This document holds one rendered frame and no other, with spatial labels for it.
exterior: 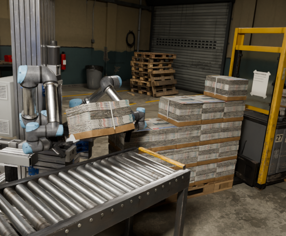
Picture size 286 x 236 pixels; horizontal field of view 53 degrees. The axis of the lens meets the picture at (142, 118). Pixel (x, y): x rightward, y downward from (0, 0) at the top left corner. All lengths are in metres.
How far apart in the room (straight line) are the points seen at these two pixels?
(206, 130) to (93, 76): 6.92
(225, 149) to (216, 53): 6.98
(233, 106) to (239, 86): 0.23
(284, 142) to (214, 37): 6.78
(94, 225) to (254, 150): 2.73
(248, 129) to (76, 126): 2.45
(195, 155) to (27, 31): 1.95
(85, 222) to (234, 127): 2.27
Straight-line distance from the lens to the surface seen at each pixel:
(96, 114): 1.91
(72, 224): 1.41
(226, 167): 3.47
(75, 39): 9.86
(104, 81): 2.45
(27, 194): 1.66
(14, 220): 1.49
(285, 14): 9.32
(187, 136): 2.93
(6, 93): 2.56
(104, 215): 1.51
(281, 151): 3.85
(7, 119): 2.62
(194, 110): 2.89
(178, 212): 2.10
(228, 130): 3.28
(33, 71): 1.99
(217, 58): 10.03
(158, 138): 2.74
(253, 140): 3.85
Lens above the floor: 1.60
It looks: 15 degrees down
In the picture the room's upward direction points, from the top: 4 degrees clockwise
